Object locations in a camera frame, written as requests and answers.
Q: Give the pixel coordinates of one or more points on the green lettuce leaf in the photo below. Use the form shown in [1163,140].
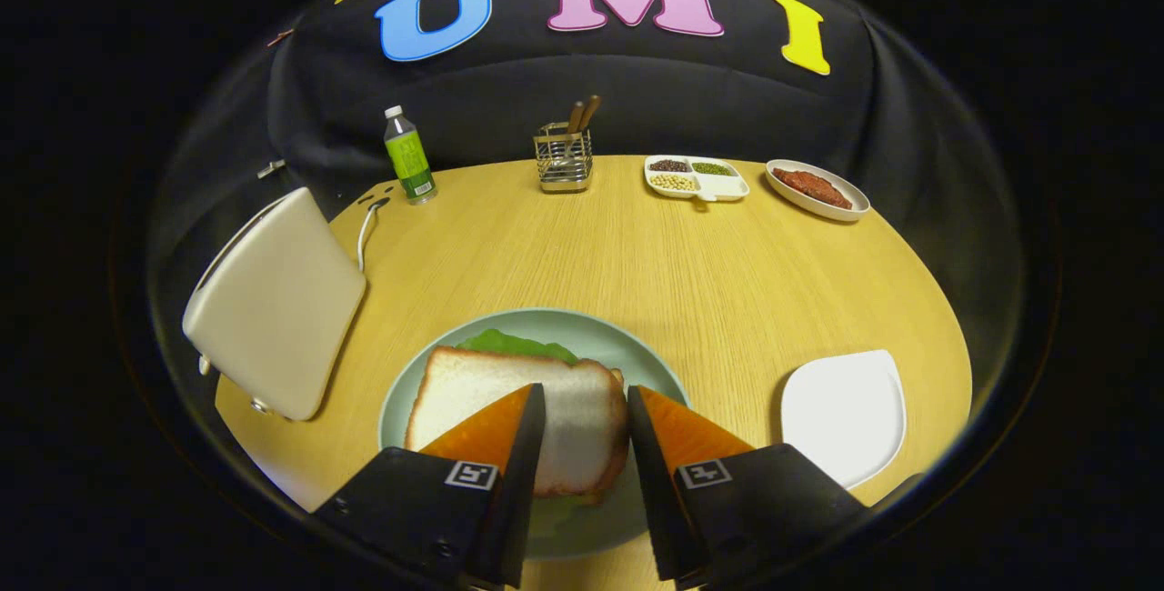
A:
[514,344]

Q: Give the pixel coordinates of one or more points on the white toaster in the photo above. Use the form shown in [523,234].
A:
[282,300]

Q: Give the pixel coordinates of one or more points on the red meat slice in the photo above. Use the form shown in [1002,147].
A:
[809,184]

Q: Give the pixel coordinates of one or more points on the pile of dark red beans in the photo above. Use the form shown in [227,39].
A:
[669,165]

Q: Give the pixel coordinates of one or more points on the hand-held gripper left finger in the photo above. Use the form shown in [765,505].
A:
[526,500]

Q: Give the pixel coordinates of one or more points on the round white meat plate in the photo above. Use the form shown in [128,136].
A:
[859,203]

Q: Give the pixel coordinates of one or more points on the pile of green beans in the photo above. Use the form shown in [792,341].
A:
[713,168]

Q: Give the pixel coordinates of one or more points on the white bread slice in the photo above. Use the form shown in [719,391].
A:
[473,391]

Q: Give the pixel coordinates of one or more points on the white leaf-shaped plate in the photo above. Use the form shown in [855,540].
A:
[841,418]

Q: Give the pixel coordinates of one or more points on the red cloth clip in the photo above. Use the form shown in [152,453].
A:
[280,37]

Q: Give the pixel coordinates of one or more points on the pale green round plate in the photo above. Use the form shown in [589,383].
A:
[627,345]

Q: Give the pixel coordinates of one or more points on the white divided dish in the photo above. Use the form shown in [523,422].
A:
[723,186]

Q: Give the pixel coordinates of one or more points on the pile of yellow soybeans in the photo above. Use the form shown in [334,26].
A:
[674,182]

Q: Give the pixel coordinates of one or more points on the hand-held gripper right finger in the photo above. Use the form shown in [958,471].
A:
[655,500]

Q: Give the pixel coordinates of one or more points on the green label drink bottle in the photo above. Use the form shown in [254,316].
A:
[409,159]

